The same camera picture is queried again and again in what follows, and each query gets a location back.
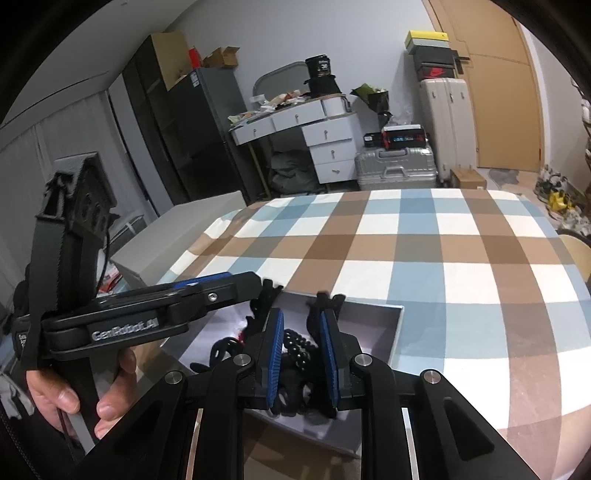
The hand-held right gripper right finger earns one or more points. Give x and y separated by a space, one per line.
328 355

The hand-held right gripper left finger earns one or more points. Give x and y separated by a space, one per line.
272 355

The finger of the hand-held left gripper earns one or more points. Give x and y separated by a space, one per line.
203 278

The black scrunchie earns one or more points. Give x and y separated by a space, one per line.
291 392

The grey storage box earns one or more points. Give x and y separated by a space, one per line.
369 332

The person's left forearm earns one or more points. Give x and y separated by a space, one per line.
18 447

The person's left hand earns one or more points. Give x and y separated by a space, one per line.
115 397

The white cardboard box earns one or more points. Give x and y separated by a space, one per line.
184 226

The checkered tablecloth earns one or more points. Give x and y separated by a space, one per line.
415 277

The dark clothes heap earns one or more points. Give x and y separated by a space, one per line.
295 175

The grey curtain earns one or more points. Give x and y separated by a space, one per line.
55 138

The black refrigerator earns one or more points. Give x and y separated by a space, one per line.
207 134

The pile of desk clutter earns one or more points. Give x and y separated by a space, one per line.
268 108

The dark wardrobe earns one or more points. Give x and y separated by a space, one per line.
143 106

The white drawer desk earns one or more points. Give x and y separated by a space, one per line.
323 134

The silver suitcase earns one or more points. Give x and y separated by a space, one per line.
392 168

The grey arched panel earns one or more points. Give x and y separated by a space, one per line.
277 78

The small black box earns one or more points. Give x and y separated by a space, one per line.
373 140

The small red box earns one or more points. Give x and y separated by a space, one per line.
195 57

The small brown cardboard box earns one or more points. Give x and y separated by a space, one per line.
467 177
221 57

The large brown cardboard box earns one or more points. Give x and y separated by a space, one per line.
171 57

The black box with red print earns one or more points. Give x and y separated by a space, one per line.
404 136

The dark green bouquet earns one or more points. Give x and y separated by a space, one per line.
371 97

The white suitcase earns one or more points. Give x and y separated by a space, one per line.
445 124

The pile of sneakers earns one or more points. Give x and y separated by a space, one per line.
558 198

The red logo shoe box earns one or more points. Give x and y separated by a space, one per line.
434 74

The black shoe box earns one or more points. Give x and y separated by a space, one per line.
434 57

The wooden door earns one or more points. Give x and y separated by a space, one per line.
498 83

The yellow lid shoe box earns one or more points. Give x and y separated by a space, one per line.
427 39

